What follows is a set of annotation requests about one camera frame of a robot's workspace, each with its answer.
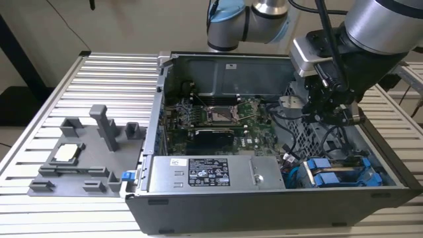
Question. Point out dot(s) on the hard disk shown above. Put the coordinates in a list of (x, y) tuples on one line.
[(321, 164)]

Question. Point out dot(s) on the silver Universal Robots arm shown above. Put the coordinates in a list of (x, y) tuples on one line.
[(228, 27)]

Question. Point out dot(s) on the perforated metal disk bay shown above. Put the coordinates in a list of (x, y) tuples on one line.
[(297, 129)]

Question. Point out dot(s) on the blue disk carrier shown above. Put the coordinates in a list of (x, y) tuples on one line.
[(328, 179)]

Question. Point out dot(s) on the green motherboard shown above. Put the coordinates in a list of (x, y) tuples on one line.
[(260, 126)]

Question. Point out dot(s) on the CPU socket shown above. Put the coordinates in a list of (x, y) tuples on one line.
[(217, 115)]

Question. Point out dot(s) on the grey metal cover plate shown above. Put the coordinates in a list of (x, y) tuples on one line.
[(204, 77)]

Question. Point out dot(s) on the black graphics card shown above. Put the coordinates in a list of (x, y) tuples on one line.
[(210, 141)]

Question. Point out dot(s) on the black open PC case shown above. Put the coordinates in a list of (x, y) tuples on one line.
[(230, 213)]

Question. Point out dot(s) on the silver power supply unit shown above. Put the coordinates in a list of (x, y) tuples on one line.
[(164, 173)]

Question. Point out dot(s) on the blue case latch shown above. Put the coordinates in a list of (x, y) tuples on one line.
[(126, 176)]

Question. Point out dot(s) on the small black hanging object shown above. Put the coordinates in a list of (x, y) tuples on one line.
[(92, 5)]

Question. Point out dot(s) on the grey parts rack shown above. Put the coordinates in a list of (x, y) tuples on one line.
[(92, 158)]

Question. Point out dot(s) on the silver CPU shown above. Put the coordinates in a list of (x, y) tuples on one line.
[(66, 151)]

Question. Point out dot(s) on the black furniture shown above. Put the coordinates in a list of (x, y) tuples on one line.
[(20, 104)]

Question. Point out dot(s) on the silver metal frame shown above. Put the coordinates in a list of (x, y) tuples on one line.
[(411, 72)]

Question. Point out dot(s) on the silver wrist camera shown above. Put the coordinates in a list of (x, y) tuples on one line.
[(305, 57)]

